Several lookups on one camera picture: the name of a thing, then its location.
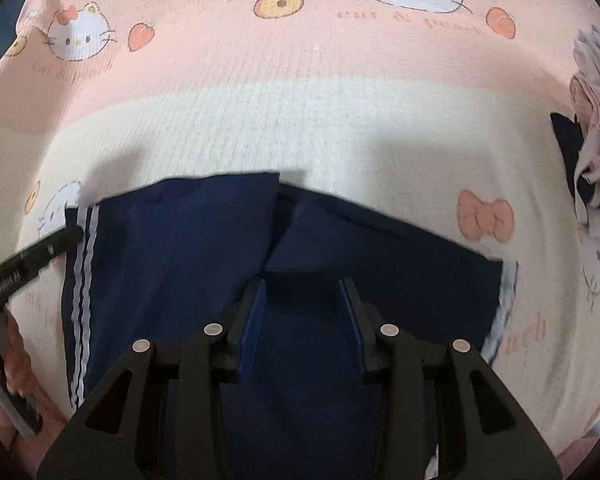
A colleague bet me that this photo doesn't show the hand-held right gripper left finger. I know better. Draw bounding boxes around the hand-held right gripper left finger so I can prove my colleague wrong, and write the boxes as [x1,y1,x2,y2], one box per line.
[36,276,268,480]

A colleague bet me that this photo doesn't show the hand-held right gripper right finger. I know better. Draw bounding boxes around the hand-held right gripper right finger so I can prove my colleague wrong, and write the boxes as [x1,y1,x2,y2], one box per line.
[340,276,562,480]

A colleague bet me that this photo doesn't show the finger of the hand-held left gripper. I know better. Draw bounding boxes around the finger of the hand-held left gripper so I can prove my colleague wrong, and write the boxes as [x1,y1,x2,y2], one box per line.
[25,226,85,268]

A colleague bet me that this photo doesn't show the navy pants with white stripes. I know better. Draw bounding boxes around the navy pants with white stripes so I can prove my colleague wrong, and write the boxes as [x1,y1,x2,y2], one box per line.
[62,172,520,480]

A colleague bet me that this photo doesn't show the person's left hand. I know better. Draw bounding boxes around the person's left hand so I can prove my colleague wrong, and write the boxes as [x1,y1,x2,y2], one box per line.
[0,310,78,466]

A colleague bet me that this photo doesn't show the pink and cream printed blanket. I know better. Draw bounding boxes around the pink and cream printed blanket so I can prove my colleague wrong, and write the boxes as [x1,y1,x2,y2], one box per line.
[0,0,600,468]

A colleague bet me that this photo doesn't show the dark cloth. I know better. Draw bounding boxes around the dark cloth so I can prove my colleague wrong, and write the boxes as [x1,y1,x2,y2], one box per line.
[550,111,600,211]

